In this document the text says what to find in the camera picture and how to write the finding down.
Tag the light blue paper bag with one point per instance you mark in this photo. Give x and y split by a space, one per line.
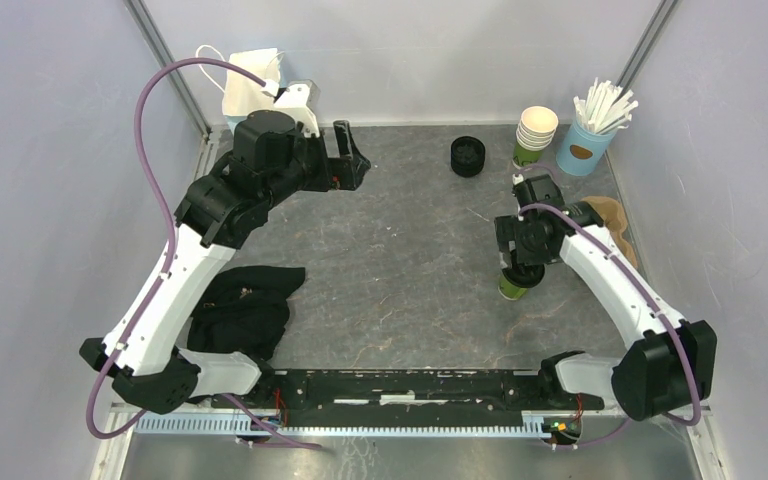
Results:
241 95

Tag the brown pulp cup carrier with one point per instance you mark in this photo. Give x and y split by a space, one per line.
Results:
615 220

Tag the black cloth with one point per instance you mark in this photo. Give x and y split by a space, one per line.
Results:
244 309

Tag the green paper coffee cup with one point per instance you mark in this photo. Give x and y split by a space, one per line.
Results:
512 286

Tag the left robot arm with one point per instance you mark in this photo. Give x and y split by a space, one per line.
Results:
270 160

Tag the black cup lid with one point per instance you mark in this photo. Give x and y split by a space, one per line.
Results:
526 276

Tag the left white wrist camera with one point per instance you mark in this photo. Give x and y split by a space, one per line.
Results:
297 101

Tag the stack of black lids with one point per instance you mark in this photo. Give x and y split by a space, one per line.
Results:
467 156

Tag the stack of paper cups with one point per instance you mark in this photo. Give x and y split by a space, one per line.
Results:
535 131

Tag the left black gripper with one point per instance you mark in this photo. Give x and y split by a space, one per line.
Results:
344 173

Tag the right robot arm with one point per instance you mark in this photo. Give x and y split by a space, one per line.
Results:
667 368

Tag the blue straw holder can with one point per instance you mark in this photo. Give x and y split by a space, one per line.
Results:
581 150

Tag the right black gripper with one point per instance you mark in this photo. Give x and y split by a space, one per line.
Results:
507 231

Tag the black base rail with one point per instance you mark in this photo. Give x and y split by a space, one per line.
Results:
425 398

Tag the white cable tray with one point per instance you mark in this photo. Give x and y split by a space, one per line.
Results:
239 424

